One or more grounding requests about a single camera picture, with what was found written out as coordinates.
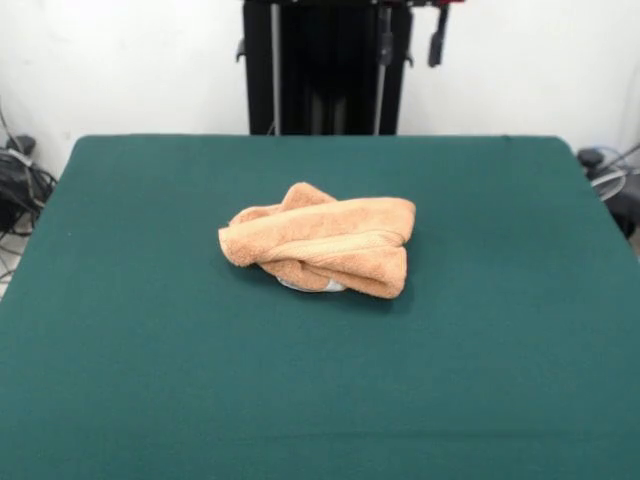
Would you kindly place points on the orange terry towel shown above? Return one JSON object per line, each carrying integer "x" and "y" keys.
{"x": 325, "y": 235}

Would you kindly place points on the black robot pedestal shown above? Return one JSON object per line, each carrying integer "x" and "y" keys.
{"x": 325, "y": 75}

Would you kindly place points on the dark green table cloth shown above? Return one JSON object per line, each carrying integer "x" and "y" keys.
{"x": 200, "y": 375}

